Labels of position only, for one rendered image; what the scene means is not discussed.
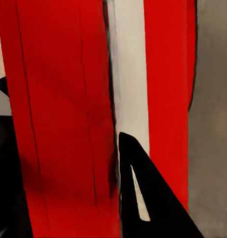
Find radio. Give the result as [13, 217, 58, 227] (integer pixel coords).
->
[0, 0, 198, 238]

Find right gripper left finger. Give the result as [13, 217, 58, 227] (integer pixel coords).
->
[0, 138, 23, 231]

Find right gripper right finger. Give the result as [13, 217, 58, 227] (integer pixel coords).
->
[119, 132, 203, 238]

